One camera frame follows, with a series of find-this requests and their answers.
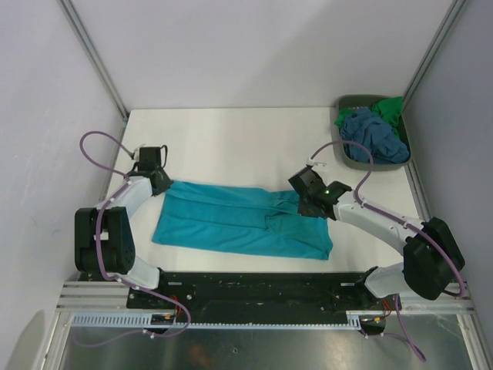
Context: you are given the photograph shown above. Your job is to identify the teal t-shirt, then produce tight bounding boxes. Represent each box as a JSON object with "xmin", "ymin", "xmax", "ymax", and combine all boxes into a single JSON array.
[{"xmin": 152, "ymin": 181, "xmax": 334, "ymax": 261}]

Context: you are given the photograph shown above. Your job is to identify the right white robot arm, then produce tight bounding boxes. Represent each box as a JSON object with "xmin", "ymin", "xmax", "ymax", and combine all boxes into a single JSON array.
[{"xmin": 289, "ymin": 166, "xmax": 465, "ymax": 309}]

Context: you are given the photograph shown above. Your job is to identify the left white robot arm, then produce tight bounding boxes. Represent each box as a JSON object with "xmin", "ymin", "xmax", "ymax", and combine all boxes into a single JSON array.
[{"xmin": 75, "ymin": 145, "xmax": 173, "ymax": 308}]

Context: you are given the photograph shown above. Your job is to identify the dark blue t-shirt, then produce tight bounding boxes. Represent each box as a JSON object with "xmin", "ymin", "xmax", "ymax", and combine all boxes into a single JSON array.
[{"xmin": 335, "ymin": 107, "xmax": 411, "ymax": 164}]

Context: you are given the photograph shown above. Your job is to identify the grey plastic bin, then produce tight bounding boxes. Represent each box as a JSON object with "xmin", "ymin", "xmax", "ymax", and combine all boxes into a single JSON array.
[{"xmin": 335, "ymin": 117, "xmax": 411, "ymax": 170}]

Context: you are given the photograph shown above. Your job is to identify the green t-shirt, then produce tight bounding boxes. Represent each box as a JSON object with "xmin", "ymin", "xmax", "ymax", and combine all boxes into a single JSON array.
[{"xmin": 334, "ymin": 95, "xmax": 403, "ymax": 138}]

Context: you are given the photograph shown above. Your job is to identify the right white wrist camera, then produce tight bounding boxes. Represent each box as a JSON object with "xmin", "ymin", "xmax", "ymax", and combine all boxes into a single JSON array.
[{"xmin": 306, "ymin": 157, "xmax": 328, "ymax": 171}]

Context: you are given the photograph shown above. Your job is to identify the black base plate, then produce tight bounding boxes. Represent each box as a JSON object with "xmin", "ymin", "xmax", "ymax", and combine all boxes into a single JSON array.
[{"xmin": 126, "ymin": 272, "xmax": 392, "ymax": 325}]

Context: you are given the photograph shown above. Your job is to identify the aluminium frame rail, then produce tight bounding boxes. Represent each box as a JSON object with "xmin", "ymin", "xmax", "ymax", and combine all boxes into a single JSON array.
[{"xmin": 56, "ymin": 281, "xmax": 129, "ymax": 312}]

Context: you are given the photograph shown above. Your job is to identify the white slotted cable duct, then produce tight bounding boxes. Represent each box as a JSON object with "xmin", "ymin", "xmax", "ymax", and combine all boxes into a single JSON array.
[{"xmin": 71, "ymin": 310, "xmax": 365, "ymax": 332}]

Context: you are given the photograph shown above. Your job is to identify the left aluminium corner post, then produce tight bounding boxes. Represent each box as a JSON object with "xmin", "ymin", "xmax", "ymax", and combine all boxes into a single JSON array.
[{"xmin": 57, "ymin": 0, "xmax": 129, "ymax": 121}]

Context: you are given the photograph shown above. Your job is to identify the aluminium corner post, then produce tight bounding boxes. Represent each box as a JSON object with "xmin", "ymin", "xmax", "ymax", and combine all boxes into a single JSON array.
[
  {"xmin": 403, "ymin": 0, "xmax": 468, "ymax": 109},
  {"xmin": 57, "ymin": 0, "xmax": 129, "ymax": 121}
]

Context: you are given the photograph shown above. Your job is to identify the right aluminium corner post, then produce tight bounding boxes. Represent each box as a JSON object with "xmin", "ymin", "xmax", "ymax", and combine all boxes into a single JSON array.
[{"xmin": 403, "ymin": 0, "xmax": 468, "ymax": 109}]

